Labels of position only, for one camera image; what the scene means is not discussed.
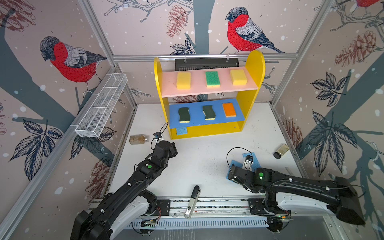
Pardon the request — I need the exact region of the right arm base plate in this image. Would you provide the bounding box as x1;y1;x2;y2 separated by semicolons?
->
247;198;291;217

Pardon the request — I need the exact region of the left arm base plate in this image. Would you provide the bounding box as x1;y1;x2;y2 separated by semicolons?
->
144;200;171;217

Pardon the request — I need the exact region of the pink upper shelf board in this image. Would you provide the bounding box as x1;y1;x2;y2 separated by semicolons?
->
161;67;258;98

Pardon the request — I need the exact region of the yellow shelf frame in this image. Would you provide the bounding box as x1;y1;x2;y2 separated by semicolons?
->
154;51;266;140

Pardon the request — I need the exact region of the perforated aluminium rail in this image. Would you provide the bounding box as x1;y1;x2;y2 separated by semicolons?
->
127;217;269;230

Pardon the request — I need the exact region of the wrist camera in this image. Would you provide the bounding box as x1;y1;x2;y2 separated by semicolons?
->
154;132;164;142
242;154;254;172

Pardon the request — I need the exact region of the black vent panel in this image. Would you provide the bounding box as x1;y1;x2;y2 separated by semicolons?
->
175;59;240;71

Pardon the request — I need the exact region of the orange sponge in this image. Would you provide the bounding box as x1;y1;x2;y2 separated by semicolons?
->
223;103;237;118

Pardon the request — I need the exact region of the blue lower shelf board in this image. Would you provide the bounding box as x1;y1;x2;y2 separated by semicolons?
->
169;99;245;129

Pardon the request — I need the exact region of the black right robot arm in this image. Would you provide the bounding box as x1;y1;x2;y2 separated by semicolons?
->
228;165;366;226

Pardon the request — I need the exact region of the black silver handheld tool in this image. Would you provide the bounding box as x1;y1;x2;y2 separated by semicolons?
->
184;185;201;219

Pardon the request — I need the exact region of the seasoning jar left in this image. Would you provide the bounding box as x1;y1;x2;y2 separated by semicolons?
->
129;135;150;145

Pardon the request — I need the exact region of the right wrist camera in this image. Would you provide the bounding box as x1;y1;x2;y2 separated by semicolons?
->
242;154;254;172

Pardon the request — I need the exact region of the dark green wavy sponge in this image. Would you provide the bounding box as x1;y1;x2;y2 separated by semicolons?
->
178;107;191;123
203;105;216;121

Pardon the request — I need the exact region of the seasoning jar right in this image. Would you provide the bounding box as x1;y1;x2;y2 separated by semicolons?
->
273;144;290;159

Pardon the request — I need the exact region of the green yellow sponge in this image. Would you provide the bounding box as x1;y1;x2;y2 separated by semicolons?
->
205;71;221;88

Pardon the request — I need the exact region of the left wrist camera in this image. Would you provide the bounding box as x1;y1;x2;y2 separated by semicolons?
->
154;132;164;142

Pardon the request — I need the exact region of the seasoning jar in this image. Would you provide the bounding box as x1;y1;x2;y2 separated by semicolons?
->
273;144;290;159
129;135;150;145

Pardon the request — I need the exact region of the light blue sponge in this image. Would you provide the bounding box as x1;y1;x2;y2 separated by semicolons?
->
243;152;261;172
176;127;188;136
226;160;243;180

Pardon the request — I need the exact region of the clear plastic ruler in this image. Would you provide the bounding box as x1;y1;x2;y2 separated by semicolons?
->
286;167;294;176

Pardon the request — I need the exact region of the white wire mesh basket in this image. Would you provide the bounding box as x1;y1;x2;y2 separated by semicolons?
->
75;73;128;138

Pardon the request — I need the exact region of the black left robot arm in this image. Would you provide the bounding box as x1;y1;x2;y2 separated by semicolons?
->
70;141;178;240

